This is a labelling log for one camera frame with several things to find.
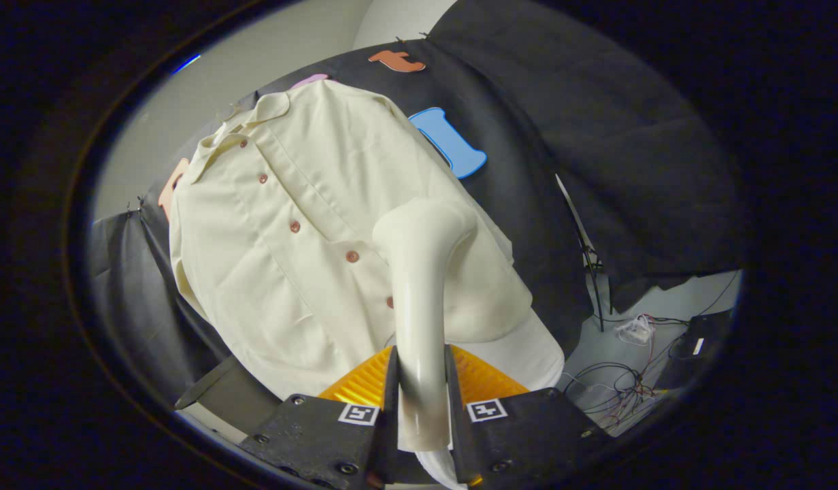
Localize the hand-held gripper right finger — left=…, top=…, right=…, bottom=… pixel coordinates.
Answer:
left=443, top=344, right=614, bottom=489

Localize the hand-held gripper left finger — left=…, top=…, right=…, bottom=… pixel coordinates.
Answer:
left=239, top=345, right=400, bottom=489

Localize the cream button-up shirt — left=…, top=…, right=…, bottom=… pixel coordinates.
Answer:
left=169, top=80, right=534, bottom=401

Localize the grey and white cabinet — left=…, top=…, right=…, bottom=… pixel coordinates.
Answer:
left=174, top=354, right=285, bottom=444

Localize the dark metal stand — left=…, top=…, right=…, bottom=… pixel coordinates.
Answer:
left=554, top=174, right=609, bottom=334

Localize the black box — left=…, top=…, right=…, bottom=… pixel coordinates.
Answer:
left=654, top=310, right=734, bottom=392

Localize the black backdrop cloth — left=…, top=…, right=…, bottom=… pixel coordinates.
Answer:
left=88, top=0, right=748, bottom=404

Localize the tangle of thin cables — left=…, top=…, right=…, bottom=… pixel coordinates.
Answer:
left=562, top=314, right=692, bottom=431

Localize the white cable bundle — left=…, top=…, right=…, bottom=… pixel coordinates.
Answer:
left=615, top=316, right=655, bottom=346

